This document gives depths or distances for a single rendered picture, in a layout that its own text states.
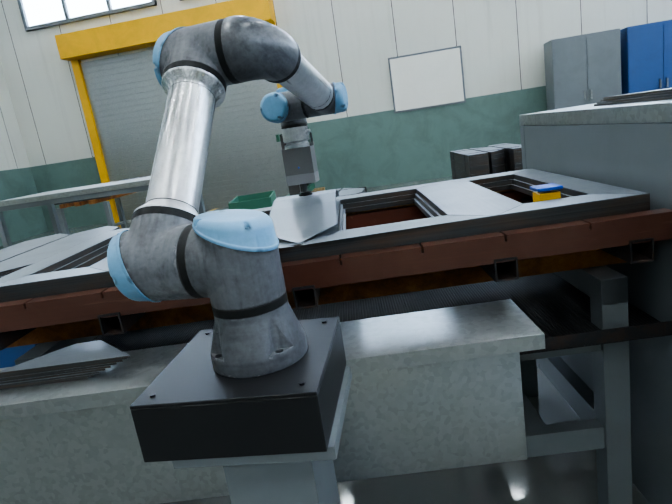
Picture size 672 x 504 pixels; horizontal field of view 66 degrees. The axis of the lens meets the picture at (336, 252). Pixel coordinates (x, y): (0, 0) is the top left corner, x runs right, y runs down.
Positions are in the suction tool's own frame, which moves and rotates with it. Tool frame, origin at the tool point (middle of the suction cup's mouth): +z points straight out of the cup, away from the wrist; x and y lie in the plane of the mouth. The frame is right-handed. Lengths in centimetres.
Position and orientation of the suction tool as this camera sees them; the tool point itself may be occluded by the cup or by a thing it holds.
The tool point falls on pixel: (306, 199)
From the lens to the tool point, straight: 152.6
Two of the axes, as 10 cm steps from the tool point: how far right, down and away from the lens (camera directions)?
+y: -9.8, 1.1, 1.7
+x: -1.4, 2.4, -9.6
